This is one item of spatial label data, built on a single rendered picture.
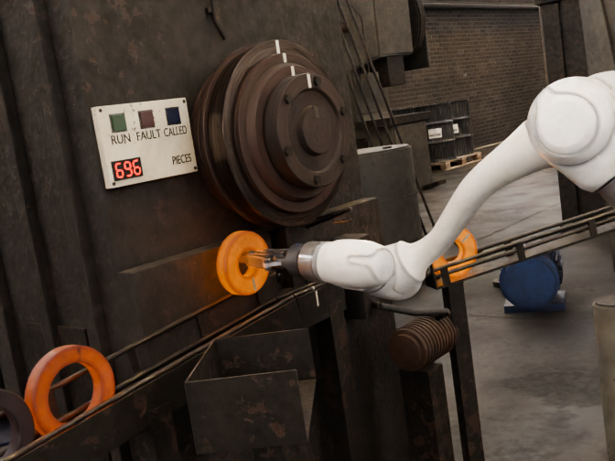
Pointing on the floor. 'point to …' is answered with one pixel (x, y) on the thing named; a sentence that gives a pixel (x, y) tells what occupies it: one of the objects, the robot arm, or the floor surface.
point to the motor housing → (425, 384)
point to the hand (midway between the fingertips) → (243, 256)
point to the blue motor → (534, 284)
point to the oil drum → (393, 190)
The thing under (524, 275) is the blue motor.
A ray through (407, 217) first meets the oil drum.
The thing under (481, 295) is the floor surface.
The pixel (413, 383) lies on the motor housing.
